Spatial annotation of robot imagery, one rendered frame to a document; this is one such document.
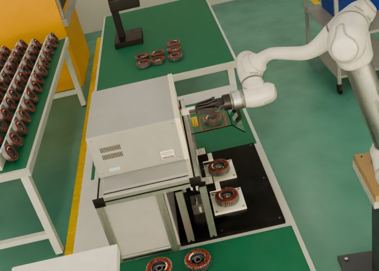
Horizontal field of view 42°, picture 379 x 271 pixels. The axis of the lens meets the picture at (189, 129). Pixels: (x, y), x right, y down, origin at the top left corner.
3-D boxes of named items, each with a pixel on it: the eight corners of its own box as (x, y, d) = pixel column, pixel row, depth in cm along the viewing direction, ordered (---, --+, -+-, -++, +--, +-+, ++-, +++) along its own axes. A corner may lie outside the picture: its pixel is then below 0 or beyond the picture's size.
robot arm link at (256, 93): (246, 113, 233) (239, 90, 239) (278, 106, 233) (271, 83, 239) (246, 101, 223) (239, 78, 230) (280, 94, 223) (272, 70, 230)
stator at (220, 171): (228, 161, 259) (227, 156, 257) (232, 174, 250) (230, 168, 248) (207, 166, 259) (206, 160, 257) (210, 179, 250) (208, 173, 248)
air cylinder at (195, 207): (202, 202, 238) (200, 193, 235) (204, 212, 231) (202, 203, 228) (192, 204, 238) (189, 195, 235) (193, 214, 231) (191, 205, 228)
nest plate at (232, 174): (231, 160, 262) (231, 159, 261) (237, 177, 249) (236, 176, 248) (203, 167, 262) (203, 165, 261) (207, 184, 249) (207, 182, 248)
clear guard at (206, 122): (236, 109, 259) (234, 98, 256) (245, 132, 239) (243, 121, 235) (175, 123, 259) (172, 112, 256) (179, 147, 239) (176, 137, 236)
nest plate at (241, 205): (240, 189, 241) (240, 186, 240) (247, 208, 228) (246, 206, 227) (210, 195, 241) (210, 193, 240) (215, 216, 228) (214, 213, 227)
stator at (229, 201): (235, 189, 239) (234, 183, 237) (242, 203, 230) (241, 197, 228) (213, 196, 238) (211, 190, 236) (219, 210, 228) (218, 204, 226)
